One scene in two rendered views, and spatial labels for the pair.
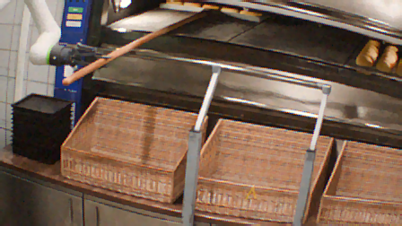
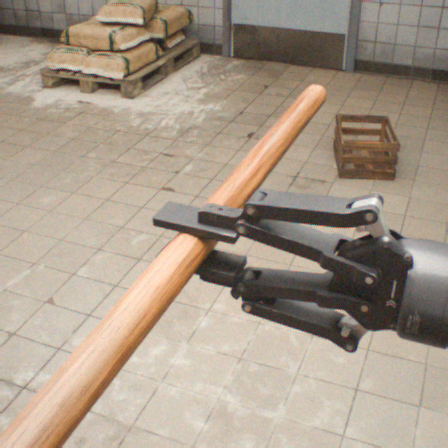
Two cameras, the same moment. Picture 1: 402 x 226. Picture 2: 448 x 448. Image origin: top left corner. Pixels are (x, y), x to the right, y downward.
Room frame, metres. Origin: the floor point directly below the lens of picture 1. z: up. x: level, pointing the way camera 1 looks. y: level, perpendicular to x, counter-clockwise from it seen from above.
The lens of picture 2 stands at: (4.42, 0.47, 1.46)
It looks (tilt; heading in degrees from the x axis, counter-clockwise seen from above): 31 degrees down; 186
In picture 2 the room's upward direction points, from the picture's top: straight up
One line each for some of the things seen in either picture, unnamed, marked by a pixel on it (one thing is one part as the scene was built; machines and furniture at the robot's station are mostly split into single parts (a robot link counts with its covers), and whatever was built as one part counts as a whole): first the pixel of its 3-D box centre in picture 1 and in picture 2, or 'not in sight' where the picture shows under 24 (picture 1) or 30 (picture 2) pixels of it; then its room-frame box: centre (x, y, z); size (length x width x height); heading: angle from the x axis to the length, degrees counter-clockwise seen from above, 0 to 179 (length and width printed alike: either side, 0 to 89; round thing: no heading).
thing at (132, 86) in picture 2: not in sight; (125, 62); (-0.31, -0.76, 0.07); 1.20 x 0.80 x 0.14; 164
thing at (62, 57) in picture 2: not in sight; (84, 51); (-0.08, -1.02, 0.22); 0.62 x 0.36 x 0.15; 169
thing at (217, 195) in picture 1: (263, 172); not in sight; (4.24, -0.29, 0.72); 0.56 x 0.49 x 0.28; 75
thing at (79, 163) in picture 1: (130, 148); not in sight; (4.41, 0.29, 0.72); 0.56 x 0.49 x 0.28; 75
